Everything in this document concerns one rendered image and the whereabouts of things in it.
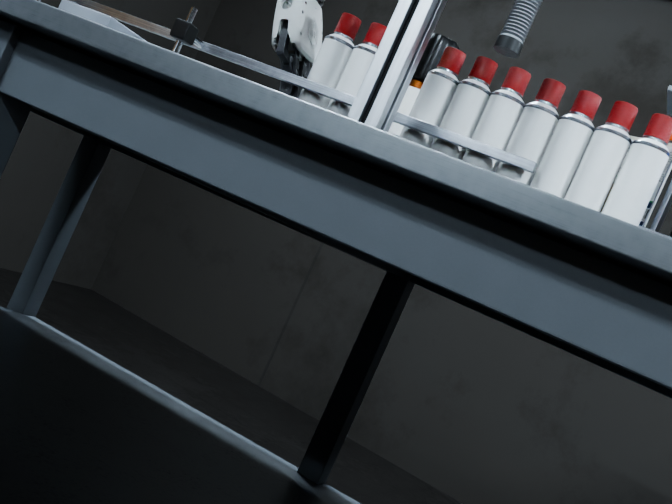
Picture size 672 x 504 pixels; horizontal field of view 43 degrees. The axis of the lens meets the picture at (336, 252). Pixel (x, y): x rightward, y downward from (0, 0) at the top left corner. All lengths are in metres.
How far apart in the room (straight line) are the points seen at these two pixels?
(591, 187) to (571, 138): 0.08
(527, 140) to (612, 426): 2.48
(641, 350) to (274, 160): 0.30
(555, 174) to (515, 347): 2.54
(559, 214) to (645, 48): 3.40
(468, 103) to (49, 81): 0.65
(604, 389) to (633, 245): 3.08
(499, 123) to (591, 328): 0.69
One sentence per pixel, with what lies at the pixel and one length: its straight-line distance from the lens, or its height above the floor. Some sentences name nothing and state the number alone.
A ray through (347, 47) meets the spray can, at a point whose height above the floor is 1.03.
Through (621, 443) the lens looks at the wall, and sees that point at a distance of 3.61.
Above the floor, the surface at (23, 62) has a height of 0.78.
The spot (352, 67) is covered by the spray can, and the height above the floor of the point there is 1.01.
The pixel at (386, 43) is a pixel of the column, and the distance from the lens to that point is 1.17.
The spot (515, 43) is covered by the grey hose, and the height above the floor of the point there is 1.09.
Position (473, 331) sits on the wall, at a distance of 3.78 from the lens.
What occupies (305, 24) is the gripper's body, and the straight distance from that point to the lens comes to 1.39.
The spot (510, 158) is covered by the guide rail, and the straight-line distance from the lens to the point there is 1.21.
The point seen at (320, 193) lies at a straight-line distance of 0.65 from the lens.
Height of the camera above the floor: 0.74
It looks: level
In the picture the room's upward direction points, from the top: 24 degrees clockwise
